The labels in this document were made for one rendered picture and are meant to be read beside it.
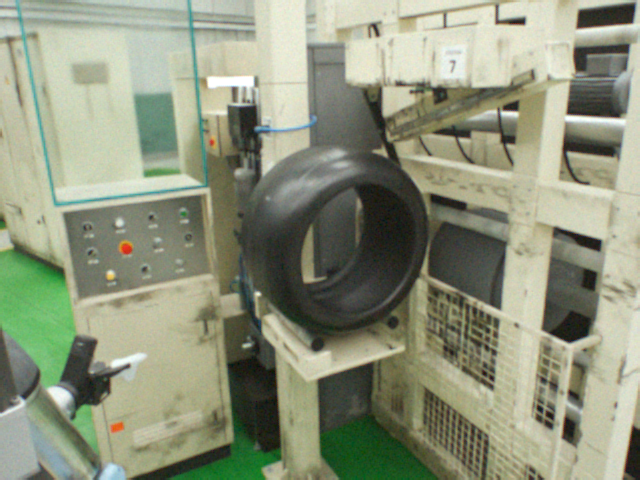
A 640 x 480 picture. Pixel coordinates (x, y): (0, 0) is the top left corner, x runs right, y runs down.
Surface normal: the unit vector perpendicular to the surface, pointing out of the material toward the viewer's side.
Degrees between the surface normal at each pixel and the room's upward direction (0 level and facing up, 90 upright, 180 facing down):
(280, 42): 90
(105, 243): 90
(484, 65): 90
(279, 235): 76
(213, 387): 90
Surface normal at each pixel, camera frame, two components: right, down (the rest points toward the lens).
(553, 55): 0.44, -0.05
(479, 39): 0.47, 0.26
